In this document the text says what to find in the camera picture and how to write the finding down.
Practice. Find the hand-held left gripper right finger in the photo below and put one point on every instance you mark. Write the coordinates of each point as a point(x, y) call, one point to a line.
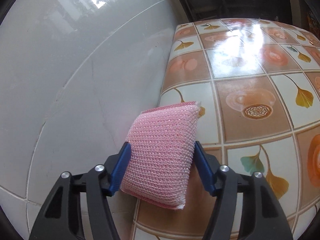
point(205, 167)

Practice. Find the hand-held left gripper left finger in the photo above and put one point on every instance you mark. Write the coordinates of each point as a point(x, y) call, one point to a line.
point(120, 170)

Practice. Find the pink scouring sponge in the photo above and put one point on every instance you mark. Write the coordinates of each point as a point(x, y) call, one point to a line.
point(157, 160)

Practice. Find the concrete kitchen counter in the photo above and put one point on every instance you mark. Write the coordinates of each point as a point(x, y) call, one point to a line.
point(293, 7)

